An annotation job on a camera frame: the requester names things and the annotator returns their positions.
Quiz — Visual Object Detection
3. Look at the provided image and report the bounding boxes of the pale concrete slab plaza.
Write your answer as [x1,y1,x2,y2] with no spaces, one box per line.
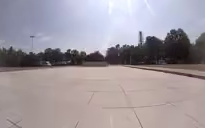
[0,64,205,128]

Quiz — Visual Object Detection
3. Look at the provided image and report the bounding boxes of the lattice tower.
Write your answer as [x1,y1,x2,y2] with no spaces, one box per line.
[138,30,144,47]

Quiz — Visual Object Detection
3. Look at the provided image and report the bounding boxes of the white vehicle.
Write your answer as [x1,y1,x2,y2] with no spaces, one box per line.
[40,60,53,67]

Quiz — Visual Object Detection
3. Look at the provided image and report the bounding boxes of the tall light pole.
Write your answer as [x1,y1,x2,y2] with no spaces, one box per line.
[29,35,36,53]

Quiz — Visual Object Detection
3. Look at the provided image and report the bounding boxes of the row of tall trees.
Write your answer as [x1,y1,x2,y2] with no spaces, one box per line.
[105,27,205,65]

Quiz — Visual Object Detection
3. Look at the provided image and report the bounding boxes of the raised kerb strip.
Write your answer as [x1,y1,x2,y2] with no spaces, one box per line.
[123,63,205,82]

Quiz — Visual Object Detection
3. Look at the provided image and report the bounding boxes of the dark verge strip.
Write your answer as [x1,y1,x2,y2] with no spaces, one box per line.
[0,65,54,74]

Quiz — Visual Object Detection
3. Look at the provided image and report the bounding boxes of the low grey wall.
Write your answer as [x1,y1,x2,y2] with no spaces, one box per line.
[82,60,110,67]

